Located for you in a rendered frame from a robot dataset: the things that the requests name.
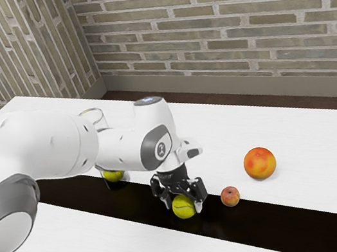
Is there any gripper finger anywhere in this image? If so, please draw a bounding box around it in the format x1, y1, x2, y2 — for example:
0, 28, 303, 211
183, 175, 212, 216
149, 172, 174, 209

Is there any yellow tennis ball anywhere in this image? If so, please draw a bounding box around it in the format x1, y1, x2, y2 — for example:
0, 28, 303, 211
170, 192, 197, 222
102, 167, 125, 184

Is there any small red apple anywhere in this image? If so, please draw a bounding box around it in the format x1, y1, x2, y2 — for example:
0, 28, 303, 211
219, 184, 242, 210

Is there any orange red grapefruit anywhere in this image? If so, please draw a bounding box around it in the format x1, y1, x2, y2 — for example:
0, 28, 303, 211
241, 143, 279, 183

